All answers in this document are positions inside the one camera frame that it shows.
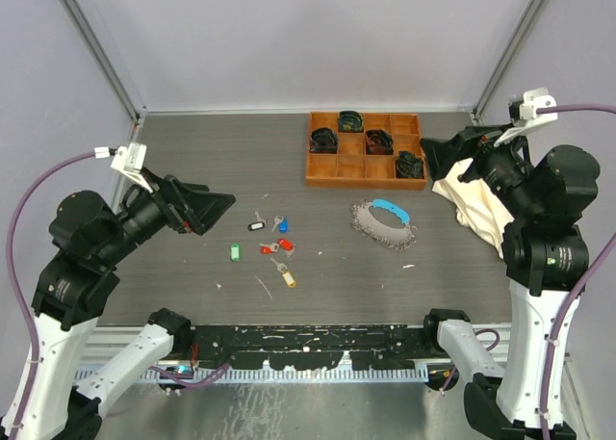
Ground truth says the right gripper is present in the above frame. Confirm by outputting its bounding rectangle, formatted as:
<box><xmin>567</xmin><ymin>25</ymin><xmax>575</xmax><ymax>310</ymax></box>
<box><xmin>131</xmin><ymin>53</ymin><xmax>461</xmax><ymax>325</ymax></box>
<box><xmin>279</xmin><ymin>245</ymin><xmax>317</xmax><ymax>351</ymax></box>
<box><xmin>420</xmin><ymin>117</ymin><xmax>539</xmax><ymax>217</ymax></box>

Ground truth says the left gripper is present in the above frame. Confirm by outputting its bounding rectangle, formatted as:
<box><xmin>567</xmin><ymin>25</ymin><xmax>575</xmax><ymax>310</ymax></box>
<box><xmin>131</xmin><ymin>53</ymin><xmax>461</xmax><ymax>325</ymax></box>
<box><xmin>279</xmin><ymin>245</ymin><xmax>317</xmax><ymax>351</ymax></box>
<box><xmin>98</xmin><ymin>164</ymin><xmax>237</xmax><ymax>265</ymax></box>

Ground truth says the green tag key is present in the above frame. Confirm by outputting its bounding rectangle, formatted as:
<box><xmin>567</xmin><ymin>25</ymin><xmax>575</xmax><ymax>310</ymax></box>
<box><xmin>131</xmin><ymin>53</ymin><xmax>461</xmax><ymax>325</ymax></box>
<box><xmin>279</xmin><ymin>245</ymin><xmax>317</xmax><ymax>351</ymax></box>
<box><xmin>230</xmin><ymin>243</ymin><xmax>242</xmax><ymax>262</ymax></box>

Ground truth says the blue-handled keyring with rings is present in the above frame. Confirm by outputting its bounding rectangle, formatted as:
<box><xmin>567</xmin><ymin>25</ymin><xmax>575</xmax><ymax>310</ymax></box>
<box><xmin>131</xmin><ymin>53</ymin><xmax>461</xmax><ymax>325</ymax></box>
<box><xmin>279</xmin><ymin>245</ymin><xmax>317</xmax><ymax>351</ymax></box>
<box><xmin>350</xmin><ymin>198</ymin><xmax>417</xmax><ymax>250</ymax></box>

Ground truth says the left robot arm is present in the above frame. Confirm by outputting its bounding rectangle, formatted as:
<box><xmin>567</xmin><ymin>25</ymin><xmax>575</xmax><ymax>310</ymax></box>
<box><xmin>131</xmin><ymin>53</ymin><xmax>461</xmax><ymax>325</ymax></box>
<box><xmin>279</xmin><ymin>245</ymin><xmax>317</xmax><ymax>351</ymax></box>
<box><xmin>1</xmin><ymin>175</ymin><xmax>236</xmax><ymax>439</ymax></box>

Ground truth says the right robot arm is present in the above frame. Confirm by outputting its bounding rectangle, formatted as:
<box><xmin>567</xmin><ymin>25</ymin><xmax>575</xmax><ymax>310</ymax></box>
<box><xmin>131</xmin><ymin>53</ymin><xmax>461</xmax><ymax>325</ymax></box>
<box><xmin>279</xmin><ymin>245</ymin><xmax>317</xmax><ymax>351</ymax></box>
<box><xmin>420</xmin><ymin>126</ymin><xmax>600</xmax><ymax>439</ymax></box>

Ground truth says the cream cloth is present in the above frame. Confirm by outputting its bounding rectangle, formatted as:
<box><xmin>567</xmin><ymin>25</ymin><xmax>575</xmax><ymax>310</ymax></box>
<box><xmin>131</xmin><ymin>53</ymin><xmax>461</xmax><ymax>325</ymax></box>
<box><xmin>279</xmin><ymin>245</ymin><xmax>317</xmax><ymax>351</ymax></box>
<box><xmin>432</xmin><ymin>159</ymin><xmax>513</xmax><ymax>259</ymax></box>

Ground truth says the black tag key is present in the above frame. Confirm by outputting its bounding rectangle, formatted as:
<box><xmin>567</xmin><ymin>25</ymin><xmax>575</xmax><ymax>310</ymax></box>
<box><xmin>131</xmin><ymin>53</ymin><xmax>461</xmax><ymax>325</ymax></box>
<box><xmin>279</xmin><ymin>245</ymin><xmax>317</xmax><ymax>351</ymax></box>
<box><xmin>247</xmin><ymin>211</ymin><xmax>267</xmax><ymax>231</ymax></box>

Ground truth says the red tag key lower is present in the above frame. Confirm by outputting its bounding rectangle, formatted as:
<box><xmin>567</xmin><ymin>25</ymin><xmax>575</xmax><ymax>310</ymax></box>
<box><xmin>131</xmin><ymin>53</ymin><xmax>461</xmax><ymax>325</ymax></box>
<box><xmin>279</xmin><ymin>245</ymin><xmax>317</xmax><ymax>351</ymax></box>
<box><xmin>259</xmin><ymin>243</ymin><xmax>279</xmax><ymax>255</ymax></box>

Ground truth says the red tag key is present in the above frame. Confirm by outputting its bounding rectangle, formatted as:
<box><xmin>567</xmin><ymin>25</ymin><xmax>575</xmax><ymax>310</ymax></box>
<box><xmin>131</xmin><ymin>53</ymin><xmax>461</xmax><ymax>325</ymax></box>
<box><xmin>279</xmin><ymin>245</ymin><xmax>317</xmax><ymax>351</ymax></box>
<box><xmin>259</xmin><ymin>243</ymin><xmax>279</xmax><ymax>255</ymax></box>
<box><xmin>277</xmin><ymin>238</ymin><xmax>295</xmax><ymax>257</ymax></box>

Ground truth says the rolled brown belt middle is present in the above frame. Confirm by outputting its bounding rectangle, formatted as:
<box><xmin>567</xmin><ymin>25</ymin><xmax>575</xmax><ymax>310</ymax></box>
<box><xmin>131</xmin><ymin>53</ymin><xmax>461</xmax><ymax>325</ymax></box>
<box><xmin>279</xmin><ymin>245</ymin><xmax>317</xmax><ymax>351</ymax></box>
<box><xmin>365</xmin><ymin>129</ymin><xmax>394</xmax><ymax>155</ymax></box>

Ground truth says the blue tag key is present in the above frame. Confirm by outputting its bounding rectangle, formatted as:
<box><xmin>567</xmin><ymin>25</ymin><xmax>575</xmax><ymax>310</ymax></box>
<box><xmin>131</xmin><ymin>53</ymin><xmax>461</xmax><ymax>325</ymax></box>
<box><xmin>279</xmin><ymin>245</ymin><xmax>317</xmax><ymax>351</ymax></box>
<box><xmin>271</xmin><ymin>216</ymin><xmax>288</xmax><ymax>233</ymax></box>

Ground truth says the red tag key upper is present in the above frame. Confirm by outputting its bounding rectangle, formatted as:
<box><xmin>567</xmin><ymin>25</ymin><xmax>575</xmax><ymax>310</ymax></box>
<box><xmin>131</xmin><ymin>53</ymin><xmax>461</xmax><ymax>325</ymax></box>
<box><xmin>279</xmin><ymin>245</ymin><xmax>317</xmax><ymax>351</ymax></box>
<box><xmin>277</xmin><ymin>238</ymin><xmax>295</xmax><ymax>257</ymax></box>

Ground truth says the wooden compartment tray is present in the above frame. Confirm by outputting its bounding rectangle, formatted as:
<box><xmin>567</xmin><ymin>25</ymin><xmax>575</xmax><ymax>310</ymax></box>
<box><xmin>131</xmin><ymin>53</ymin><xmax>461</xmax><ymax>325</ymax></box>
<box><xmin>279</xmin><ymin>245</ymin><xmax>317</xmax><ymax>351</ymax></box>
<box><xmin>305</xmin><ymin>112</ymin><xmax>427</xmax><ymax>191</ymax></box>

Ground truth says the yellow tag key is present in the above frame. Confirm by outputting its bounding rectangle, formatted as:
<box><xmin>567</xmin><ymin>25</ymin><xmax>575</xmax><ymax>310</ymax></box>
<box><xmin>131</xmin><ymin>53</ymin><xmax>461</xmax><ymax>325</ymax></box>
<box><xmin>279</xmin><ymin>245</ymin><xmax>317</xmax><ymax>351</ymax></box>
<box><xmin>270</xmin><ymin>258</ymin><xmax>296</xmax><ymax>288</ymax></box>

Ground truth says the rolled belt top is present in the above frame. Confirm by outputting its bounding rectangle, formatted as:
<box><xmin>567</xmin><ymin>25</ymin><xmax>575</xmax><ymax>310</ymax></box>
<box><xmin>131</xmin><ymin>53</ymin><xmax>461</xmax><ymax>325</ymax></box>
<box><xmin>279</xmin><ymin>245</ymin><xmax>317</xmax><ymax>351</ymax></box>
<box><xmin>337</xmin><ymin>110</ymin><xmax>364</xmax><ymax>133</ymax></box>

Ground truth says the rolled belt left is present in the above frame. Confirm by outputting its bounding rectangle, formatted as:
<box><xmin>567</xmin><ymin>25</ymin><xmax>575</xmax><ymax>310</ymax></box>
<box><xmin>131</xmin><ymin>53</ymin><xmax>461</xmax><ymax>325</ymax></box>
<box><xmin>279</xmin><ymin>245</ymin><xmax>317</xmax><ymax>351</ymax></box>
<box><xmin>309</xmin><ymin>127</ymin><xmax>339</xmax><ymax>154</ymax></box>

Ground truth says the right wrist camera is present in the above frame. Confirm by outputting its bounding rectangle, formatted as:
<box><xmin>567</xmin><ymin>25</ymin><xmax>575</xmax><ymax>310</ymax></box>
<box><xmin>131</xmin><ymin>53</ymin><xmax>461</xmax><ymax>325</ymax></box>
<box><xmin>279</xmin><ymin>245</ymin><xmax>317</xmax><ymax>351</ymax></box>
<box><xmin>495</xmin><ymin>88</ymin><xmax>558</xmax><ymax>147</ymax></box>

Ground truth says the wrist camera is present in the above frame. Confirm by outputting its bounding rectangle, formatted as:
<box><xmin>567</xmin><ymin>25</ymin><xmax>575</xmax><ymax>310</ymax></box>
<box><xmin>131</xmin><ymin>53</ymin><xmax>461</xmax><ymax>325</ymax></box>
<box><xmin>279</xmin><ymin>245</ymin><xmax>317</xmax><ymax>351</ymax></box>
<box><xmin>111</xmin><ymin>142</ymin><xmax>153</xmax><ymax>194</ymax></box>
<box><xmin>495</xmin><ymin>88</ymin><xmax>558</xmax><ymax>147</ymax></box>

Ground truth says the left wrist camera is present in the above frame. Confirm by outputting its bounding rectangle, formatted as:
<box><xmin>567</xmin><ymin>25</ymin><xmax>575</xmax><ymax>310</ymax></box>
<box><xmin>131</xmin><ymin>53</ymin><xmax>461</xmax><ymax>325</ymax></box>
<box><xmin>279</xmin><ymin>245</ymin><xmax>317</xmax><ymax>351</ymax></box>
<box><xmin>111</xmin><ymin>142</ymin><xmax>153</xmax><ymax>194</ymax></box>

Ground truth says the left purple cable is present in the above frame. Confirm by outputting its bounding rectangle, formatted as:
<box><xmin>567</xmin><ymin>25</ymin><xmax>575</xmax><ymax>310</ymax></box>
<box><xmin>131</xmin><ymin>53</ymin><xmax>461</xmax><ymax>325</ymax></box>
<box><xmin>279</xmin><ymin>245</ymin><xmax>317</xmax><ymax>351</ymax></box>
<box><xmin>0</xmin><ymin>149</ymin><xmax>115</xmax><ymax>436</ymax></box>

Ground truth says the aluminium rail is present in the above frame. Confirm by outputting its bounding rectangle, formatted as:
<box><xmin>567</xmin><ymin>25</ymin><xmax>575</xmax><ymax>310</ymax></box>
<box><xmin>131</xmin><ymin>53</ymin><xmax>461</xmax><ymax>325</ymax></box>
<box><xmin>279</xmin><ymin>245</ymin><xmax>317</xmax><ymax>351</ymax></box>
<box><xmin>80</xmin><ymin>323</ymin><xmax>511</xmax><ymax>365</ymax></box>

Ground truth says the grey cable duct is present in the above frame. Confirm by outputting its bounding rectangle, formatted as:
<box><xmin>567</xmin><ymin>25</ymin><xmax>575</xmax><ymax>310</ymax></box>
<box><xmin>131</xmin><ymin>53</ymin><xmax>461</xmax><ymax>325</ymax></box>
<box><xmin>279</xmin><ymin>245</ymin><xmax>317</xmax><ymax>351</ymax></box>
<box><xmin>75</xmin><ymin>363</ymin><xmax>429</xmax><ymax>384</ymax></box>

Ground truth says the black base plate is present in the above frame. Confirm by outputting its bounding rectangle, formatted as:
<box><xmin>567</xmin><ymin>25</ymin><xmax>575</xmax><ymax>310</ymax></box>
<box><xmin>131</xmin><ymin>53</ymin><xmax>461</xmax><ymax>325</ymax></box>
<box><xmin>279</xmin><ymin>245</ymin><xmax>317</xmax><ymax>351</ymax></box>
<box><xmin>165</xmin><ymin>324</ymin><xmax>448</xmax><ymax>371</ymax></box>

